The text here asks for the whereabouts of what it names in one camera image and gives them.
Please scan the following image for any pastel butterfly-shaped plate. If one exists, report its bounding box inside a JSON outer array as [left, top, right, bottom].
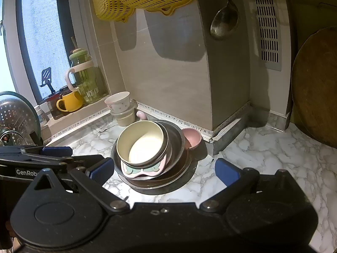
[[121, 155, 167, 179]]

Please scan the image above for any large white floral plate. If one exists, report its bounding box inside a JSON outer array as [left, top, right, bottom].
[[118, 156, 197, 190]]

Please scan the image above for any pink bear-shaped plate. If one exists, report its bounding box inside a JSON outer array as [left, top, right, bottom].
[[182, 128, 202, 150]]

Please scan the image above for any cream round bowl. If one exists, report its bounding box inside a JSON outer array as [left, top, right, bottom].
[[116, 121, 169, 168]]

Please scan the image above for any stainless steel bowl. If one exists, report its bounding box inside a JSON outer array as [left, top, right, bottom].
[[111, 120, 186, 181]]

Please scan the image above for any perforated steel steamer lid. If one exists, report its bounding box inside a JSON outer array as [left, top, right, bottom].
[[1, 91, 43, 147]]

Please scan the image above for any music note edge tape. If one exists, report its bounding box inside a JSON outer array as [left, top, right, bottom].
[[41, 100, 251, 142]]

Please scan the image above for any clear plastic grain container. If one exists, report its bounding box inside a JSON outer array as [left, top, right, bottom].
[[110, 100, 138, 127]]

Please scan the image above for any yellow ceramic mug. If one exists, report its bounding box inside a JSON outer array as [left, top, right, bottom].
[[56, 92, 84, 113]]

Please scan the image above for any white floral ceramic bowl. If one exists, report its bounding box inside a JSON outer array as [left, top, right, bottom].
[[104, 92, 131, 113]]

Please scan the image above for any green glass ice jar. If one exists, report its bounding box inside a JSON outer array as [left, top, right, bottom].
[[64, 37, 107, 105]]

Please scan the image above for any round wooden cutting board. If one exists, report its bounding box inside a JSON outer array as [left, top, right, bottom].
[[291, 26, 336, 148]]

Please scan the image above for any hanging metal ladle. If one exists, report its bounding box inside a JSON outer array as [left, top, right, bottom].
[[210, 0, 239, 40]]

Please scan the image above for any white wall vent grille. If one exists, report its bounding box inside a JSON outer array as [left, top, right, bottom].
[[253, 0, 282, 71]]

